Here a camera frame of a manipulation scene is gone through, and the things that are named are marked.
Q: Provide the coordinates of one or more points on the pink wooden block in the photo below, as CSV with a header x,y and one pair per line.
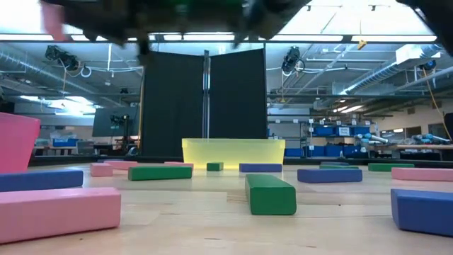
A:
x,y
122,164
101,170
178,164
423,174
53,19
56,214

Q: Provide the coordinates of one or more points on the grey background robot arm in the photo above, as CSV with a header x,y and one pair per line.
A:
x,y
430,138
371,138

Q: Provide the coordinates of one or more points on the black room divider panel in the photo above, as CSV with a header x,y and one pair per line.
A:
x,y
171,106
238,99

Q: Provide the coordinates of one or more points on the silver divider pole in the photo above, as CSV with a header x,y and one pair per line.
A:
x,y
206,99

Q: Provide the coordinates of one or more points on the black ceiling-hung device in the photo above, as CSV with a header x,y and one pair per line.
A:
x,y
292,58
63,56

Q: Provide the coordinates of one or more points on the dark monitor screen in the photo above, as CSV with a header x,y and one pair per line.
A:
x,y
102,122

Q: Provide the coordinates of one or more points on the yellow translucent plastic bin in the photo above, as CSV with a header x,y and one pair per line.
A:
x,y
233,152

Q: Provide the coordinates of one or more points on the green wooden block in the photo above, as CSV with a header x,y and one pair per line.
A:
x,y
214,166
391,167
160,173
272,198
338,166

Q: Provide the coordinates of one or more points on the blue storage crate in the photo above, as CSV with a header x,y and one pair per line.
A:
x,y
65,142

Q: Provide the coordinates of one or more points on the blue wooden block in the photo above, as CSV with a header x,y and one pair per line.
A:
x,y
424,212
260,168
39,180
329,176

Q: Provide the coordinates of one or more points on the pink plastic bin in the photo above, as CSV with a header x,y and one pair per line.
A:
x,y
16,141

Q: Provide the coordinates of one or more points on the yellow hanging hook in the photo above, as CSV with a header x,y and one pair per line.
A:
x,y
361,44

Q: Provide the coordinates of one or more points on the shelf with blue bins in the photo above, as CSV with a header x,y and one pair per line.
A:
x,y
339,141

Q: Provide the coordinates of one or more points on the background workbench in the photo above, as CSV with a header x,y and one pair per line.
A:
x,y
417,150

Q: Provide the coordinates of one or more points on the silver ventilation duct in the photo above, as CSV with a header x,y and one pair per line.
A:
x,y
39,69
385,71

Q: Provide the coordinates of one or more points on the black table edge rail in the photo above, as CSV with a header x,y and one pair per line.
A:
x,y
106,159

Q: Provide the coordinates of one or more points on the black rig frame beam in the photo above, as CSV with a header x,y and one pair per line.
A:
x,y
318,38

